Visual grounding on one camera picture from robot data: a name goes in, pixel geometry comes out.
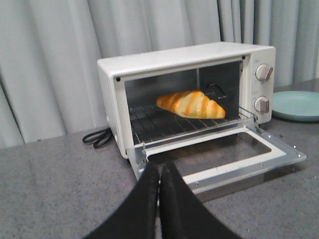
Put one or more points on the upper oven control knob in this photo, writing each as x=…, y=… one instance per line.
x=263, y=72

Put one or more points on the metal wire oven rack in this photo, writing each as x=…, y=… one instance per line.
x=151, y=124

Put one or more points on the orange striped croissant bread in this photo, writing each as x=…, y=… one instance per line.
x=191, y=104

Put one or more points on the lower oven control knob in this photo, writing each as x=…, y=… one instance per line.
x=262, y=104

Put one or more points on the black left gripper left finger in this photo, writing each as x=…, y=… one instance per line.
x=135, y=217

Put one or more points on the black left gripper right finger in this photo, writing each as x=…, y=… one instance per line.
x=182, y=215

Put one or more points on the glass oven door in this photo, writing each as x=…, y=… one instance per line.
x=218, y=162

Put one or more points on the teal green plate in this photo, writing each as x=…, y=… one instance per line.
x=296, y=105

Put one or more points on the grey curtain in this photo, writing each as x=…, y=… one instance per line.
x=49, y=84

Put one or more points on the oven control knob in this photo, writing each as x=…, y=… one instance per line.
x=263, y=72
x=262, y=104

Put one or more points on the white Toshiba toaster oven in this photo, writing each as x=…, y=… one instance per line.
x=227, y=68

